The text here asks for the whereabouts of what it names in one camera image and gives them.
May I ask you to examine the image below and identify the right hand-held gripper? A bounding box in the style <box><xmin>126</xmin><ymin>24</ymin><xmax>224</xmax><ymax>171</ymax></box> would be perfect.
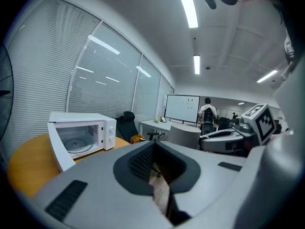
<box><xmin>199</xmin><ymin>103</ymin><xmax>277</xmax><ymax>154</ymax></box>

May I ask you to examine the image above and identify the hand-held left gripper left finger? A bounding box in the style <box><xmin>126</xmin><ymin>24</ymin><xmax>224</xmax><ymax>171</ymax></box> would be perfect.
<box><xmin>32</xmin><ymin>139</ymin><xmax>174</xmax><ymax>229</ymax></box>

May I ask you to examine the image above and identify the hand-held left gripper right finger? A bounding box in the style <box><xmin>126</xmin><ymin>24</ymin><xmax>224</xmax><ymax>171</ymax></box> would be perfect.
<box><xmin>152</xmin><ymin>139</ymin><xmax>248</xmax><ymax>229</ymax></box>

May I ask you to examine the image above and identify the white microwave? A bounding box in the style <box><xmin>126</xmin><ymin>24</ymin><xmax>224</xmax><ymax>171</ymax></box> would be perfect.
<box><xmin>47</xmin><ymin>112</ymin><xmax>117</xmax><ymax>173</ymax></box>

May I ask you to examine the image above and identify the person's right forearm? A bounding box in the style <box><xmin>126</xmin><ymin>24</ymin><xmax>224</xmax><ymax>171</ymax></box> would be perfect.
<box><xmin>234</xmin><ymin>127</ymin><xmax>305</xmax><ymax>229</ymax></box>

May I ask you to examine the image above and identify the black office chair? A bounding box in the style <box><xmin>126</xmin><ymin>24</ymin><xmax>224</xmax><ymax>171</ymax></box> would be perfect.
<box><xmin>201</xmin><ymin>122</ymin><xmax>215</xmax><ymax>136</ymax></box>
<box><xmin>115</xmin><ymin>111</ymin><xmax>160</xmax><ymax>144</ymax></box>

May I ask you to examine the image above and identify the whiteboard on stand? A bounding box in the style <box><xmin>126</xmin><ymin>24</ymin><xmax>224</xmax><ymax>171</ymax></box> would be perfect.
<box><xmin>164</xmin><ymin>94</ymin><xmax>201</xmax><ymax>128</ymax></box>

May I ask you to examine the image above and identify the glass turntable plate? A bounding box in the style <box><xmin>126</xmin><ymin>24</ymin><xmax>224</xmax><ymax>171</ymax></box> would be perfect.
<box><xmin>63</xmin><ymin>137</ymin><xmax>94</xmax><ymax>154</ymax></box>

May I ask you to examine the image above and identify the white desk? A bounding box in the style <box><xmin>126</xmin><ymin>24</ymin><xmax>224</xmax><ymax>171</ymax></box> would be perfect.
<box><xmin>139</xmin><ymin>119</ymin><xmax>201</xmax><ymax>135</ymax></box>

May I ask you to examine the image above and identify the white window blind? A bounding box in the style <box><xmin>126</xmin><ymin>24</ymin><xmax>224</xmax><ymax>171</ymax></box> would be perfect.
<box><xmin>4</xmin><ymin>0</ymin><xmax>102</xmax><ymax>150</ymax></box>
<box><xmin>132</xmin><ymin>55</ymin><xmax>162</xmax><ymax>128</ymax></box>
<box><xmin>156</xmin><ymin>74</ymin><xmax>174</xmax><ymax>119</ymax></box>
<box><xmin>68</xmin><ymin>22</ymin><xmax>143</xmax><ymax>119</ymax></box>

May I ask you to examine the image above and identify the black standing fan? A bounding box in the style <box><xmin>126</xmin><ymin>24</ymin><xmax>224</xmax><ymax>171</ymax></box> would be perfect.
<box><xmin>0</xmin><ymin>43</ymin><xmax>14</xmax><ymax>142</ymax></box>

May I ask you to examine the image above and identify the white right shoulder strap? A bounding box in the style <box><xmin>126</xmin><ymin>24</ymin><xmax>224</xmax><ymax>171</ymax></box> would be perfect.
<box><xmin>283</xmin><ymin>34</ymin><xmax>296</xmax><ymax>81</ymax></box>

